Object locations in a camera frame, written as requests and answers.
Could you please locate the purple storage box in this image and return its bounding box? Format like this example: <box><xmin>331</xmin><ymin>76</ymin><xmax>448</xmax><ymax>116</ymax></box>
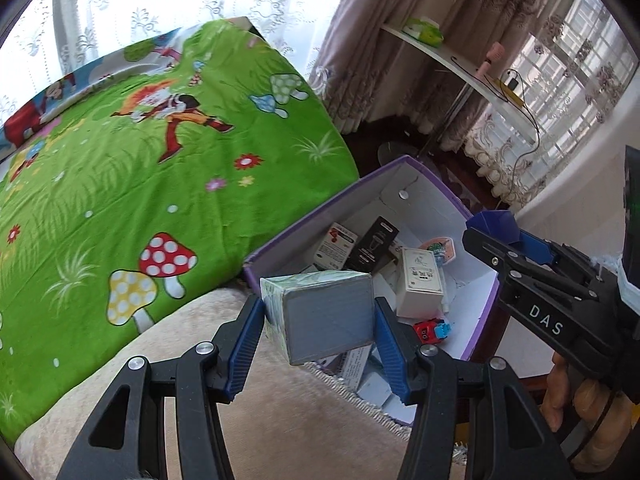
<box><xmin>243</xmin><ymin>155</ymin><xmax>501</xmax><ymax>428</ymax></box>

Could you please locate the pink object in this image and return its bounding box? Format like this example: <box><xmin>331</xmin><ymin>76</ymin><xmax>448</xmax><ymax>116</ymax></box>
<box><xmin>476</xmin><ymin>42</ymin><xmax>506</xmax><ymax>79</ymax></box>

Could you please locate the beige plush cushion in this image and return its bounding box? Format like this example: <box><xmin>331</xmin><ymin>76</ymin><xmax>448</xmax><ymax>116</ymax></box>
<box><xmin>15</xmin><ymin>287</ymin><xmax>416</xmax><ymax>480</ymax></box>

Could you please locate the green tissue pack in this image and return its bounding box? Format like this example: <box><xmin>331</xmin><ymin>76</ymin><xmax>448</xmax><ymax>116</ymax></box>
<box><xmin>403</xmin><ymin>16</ymin><xmax>445</xmax><ymax>49</ymax></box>

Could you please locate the person's right hand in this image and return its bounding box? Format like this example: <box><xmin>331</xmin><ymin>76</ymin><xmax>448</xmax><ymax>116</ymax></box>
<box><xmin>542</xmin><ymin>352</ymin><xmax>629</xmax><ymax>461</ymax></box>

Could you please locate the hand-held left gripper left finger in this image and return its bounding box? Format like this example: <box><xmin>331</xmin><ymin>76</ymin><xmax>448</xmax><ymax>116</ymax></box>
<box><xmin>57</xmin><ymin>296</ymin><xmax>266</xmax><ymax>480</ymax></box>

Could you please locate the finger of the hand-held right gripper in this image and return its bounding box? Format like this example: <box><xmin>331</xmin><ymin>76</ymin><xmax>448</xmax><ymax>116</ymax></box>
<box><xmin>517</xmin><ymin>232</ymin><xmax>594</xmax><ymax>279</ymax></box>
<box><xmin>462</xmin><ymin>227</ymin><xmax>599</xmax><ymax>305</ymax></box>

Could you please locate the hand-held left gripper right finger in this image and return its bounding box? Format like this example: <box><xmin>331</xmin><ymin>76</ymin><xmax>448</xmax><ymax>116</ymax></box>
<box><xmin>372</xmin><ymin>297</ymin><xmax>573</xmax><ymax>480</ymax></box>

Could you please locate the black box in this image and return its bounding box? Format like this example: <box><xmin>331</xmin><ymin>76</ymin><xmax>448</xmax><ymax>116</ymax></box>
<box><xmin>343</xmin><ymin>215</ymin><xmax>401</xmax><ymax>275</ymax></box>

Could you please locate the beige box with drawing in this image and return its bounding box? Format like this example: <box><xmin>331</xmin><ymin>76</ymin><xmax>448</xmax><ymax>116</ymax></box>
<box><xmin>396</xmin><ymin>247</ymin><xmax>448</xmax><ymax>319</ymax></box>

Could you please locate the white box with red label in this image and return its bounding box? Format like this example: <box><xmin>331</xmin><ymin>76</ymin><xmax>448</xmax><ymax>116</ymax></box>
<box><xmin>313</xmin><ymin>223</ymin><xmax>360</xmax><ymax>275</ymax></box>

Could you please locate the dark blue plastic piece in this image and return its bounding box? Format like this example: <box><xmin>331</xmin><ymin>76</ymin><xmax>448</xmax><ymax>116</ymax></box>
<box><xmin>465</xmin><ymin>211</ymin><xmax>522</xmax><ymax>256</ymax></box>

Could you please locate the round cartoon tin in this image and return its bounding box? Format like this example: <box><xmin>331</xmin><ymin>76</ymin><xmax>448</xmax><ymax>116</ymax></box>
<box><xmin>418</xmin><ymin>236</ymin><xmax>459</xmax><ymax>267</ymax></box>

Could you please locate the floral lace curtain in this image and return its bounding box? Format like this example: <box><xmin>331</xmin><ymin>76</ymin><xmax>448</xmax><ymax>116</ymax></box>
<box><xmin>440</xmin><ymin>0</ymin><xmax>640</xmax><ymax>211</ymax></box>

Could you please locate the white shelf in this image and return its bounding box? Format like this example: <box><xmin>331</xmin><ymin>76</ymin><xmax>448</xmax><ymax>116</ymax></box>
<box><xmin>380</xmin><ymin>22</ymin><xmax>541</xmax><ymax>156</ymax></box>

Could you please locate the red toy car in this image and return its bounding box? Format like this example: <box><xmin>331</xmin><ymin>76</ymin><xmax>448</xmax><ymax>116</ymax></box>
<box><xmin>412</xmin><ymin>317</ymin><xmax>454</xmax><ymax>346</ymax></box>

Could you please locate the plain white box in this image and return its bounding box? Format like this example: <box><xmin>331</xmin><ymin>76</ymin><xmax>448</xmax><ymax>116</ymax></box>
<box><xmin>358</xmin><ymin>370</ymin><xmax>394</xmax><ymax>406</ymax></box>

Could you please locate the grey-faced box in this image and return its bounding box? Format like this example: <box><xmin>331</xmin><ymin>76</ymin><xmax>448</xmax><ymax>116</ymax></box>
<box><xmin>259</xmin><ymin>269</ymin><xmax>375</xmax><ymax>367</ymax></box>

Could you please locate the green cartoon printed blanket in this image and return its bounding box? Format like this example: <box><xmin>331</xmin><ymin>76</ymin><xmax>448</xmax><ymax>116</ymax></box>
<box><xmin>0</xmin><ymin>17</ymin><xmax>361</xmax><ymax>446</ymax></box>

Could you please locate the white rounded furniture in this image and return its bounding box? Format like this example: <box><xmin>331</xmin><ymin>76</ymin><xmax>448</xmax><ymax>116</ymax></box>
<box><xmin>515</xmin><ymin>122</ymin><xmax>640</xmax><ymax>271</ymax></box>

